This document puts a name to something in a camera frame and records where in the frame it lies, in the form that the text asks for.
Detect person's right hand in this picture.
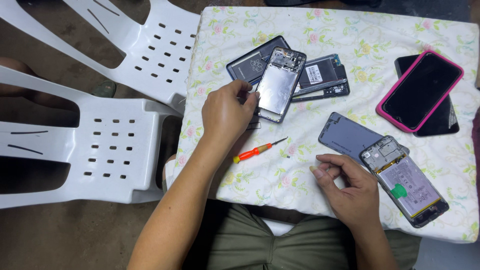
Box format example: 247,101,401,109
309,153,382,230

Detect person's left hand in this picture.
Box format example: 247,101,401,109
202,79,261,147

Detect silver phone frame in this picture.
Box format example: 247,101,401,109
254,46,307,124

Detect orange screwdriver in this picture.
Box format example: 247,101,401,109
233,136,289,164

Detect dark blue opened phone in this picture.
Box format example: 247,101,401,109
226,35,291,86

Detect opened phone with green sticker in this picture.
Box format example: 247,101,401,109
359,135,450,229

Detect grey-blue phone back cover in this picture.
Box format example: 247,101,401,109
318,112,410,166

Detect person's green shorts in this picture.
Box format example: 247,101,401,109
183,199,422,270

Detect white plastic seat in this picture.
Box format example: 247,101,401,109
262,218,297,237

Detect white plastic chair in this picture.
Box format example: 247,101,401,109
0,65,184,209
0,0,202,115

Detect black opened phone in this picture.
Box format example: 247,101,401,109
292,53,351,103

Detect green sandal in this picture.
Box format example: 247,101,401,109
91,79,117,98

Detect phone in pink case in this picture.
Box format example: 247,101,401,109
376,50,465,133

